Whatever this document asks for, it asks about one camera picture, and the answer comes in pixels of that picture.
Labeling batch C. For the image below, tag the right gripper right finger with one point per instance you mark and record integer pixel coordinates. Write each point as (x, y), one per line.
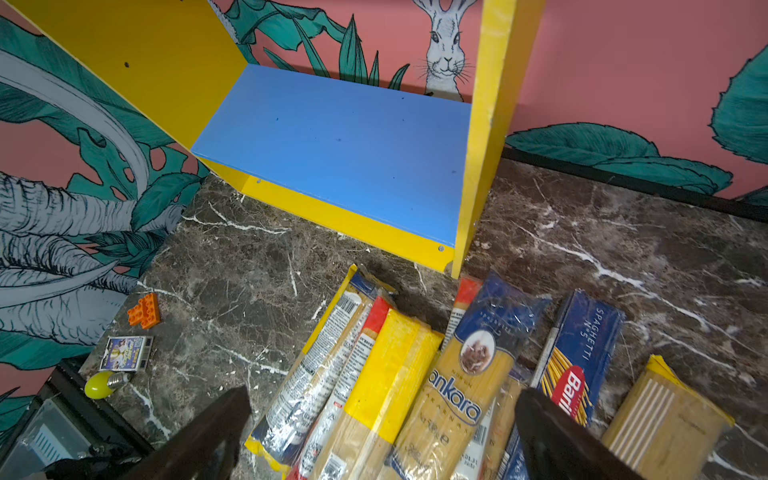
(556, 447)

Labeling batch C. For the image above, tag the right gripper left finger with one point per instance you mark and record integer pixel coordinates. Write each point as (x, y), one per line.
(206, 448)

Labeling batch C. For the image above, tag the blue yellow-ended spaghetti bag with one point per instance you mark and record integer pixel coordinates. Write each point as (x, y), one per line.
(283, 428)

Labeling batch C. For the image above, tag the Ankara spaghetti bag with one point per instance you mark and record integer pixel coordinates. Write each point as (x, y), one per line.
(419, 438)

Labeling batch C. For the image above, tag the yellow-topped spaghetti bag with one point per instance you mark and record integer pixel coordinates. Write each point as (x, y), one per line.
(380, 401)

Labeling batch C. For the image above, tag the yellow shelf pink blue boards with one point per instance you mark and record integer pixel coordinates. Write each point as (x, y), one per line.
(406, 173)

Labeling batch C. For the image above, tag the blue Barilla spaghetti box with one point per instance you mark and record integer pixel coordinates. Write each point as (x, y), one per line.
(574, 362)

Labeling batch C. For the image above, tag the red-ended labelled spaghetti bag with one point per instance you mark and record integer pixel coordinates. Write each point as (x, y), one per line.
(474, 444)

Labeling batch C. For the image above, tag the yellow Pastatime spaghetti bag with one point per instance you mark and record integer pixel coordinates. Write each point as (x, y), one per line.
(664, 429)

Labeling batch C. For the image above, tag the yellow green egg toy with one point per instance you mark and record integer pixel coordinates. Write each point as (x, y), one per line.
(105, 383)

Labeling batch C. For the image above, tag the small colourful card box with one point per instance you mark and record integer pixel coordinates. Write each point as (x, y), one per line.
(126, 353)

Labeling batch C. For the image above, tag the orange toy brick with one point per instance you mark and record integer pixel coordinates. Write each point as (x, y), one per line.
(146, 313)

